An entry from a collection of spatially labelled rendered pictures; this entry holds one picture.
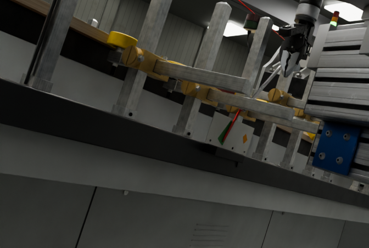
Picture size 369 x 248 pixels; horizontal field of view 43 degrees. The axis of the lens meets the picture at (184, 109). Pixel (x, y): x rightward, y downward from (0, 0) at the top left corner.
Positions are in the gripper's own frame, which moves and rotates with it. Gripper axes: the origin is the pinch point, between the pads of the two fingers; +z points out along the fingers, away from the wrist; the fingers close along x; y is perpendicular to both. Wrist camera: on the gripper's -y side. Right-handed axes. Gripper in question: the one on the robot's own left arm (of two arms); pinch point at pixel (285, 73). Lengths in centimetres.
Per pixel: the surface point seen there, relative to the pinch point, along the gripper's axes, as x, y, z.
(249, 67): 7.7, -10.3, 2.7
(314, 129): -18.1, -5.6, 16.7
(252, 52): 8.3, -10.3, -2.5
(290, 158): 7.5, 39.8, 26.0
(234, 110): 6.2, -13.0, 17.7
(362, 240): 22, 233, 63
